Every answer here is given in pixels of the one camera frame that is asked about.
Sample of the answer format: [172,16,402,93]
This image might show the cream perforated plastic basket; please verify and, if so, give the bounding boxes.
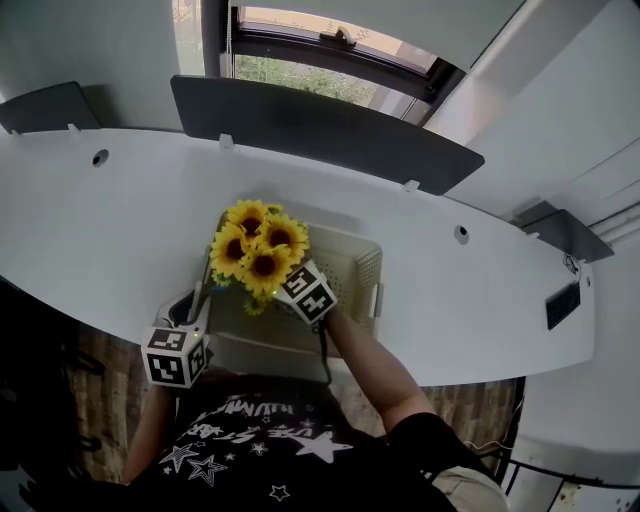
[199,219,386,385]

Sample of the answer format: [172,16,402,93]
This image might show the person's left forearm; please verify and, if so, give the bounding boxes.
[122,383,182,484]

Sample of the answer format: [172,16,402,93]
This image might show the window handle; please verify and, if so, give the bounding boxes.
[319,25,358,50]

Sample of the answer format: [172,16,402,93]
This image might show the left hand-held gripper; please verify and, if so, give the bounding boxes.
[141,281,214,390]

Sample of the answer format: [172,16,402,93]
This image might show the black office chair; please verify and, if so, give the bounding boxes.
[0,279,131,512]

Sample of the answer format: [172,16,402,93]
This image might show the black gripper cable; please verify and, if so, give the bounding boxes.
[311,323,335,385]

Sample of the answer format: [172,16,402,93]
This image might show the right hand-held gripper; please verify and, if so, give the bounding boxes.
[272,262,339,329]

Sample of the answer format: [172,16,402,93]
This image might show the dark framed window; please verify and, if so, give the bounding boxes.
[172,0,481,126]

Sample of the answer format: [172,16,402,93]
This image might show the grey roller blind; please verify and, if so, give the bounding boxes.
[234,0,526,74]

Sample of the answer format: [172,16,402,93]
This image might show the black star print shirt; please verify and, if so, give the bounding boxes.
[127,369,501,512]

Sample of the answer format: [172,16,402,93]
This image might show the yellow sunflower bouquet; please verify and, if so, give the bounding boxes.
[208,198,312,317]

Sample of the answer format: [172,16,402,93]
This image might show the person's right forearm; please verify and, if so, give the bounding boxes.
[319,307,437,437]

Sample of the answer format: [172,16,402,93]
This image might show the white wall pipes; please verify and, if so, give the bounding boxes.
[588,197,640,247]

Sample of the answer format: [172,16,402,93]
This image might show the dark desk partition panel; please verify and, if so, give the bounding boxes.
[169,74,486,197]
[0,81,104,135]
[517,199,616,264]

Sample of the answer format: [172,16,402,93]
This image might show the white desk tabletop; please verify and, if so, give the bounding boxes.
[0,127,599,389]

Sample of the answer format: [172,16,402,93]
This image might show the beige cloth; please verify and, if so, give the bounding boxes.
[432,464,512,512]

